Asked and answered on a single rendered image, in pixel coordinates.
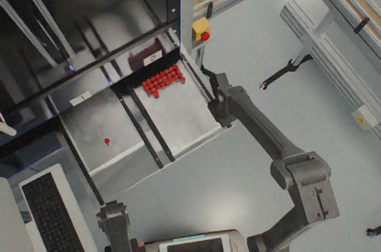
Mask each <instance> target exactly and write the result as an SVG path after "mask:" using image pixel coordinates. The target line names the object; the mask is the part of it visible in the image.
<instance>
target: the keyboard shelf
mask: <svg viewBox="0 0 381 252"><path fill-rule="evenodd" d="M48 172H51V174H52V175H53V179H54V181H55V184H56V185H57V188H58V190H59V191H60V194H61V196H62V200H63V203H64V204H65V207H66V209H67V211H68V213H69V215H70V217H71V221H72V223H73V225H74V228H75V229H76V231H77V234H78V236H79V239H80V242H81V244H82V246H83V248H84V251H85V252H99V251H98V249H97V246H96V243H95V241H94V239H93V236H92V235H91V233H90V230H89V229H88V225H87V223H86V220H85V219H84V217H83V214H82V212H81V211H80V208H79V204H78V203H77V200H76V198H75V196H74V194H73V192H72V190H71V188H70V184H69V182H68V179H67V178H66V176H65V173H64V172H63V169H62V166H61V164H55V165H53V166H52V167H49V168H47V169H44V170H43V171H41V172H38V173H37V174H36V175H34V176H32V177H29V178H27V179H25V180H24V181H21V182H19V188H20V190H21V192H22V195H23V196H24V199H25V202H26V204H27V206H28V202H27V200H26V198H25V194H24V193H23V191H22V188H21V186H22V185H26V184H28V183H29V182H31V181H32V180H34V179H36V178H38V177H41V176H43V175H44V174H46V173H48ZM28 210H29V212H30V215H31V218H32V219H33V221H31V222H28V223H27V224H26V225H25V227H26V228H27V230H28V235H29V237H30V239H31V242H32V245H33V247H34V249H35V251H36V252H47V251H46V249H45V245H44V242H43V240H42V237H41V236H40V234H39V231H38V228H37V227H36V222H35V220H34V218H33V215H32V213H31V211H30V208H29V206H28Z"/></svg>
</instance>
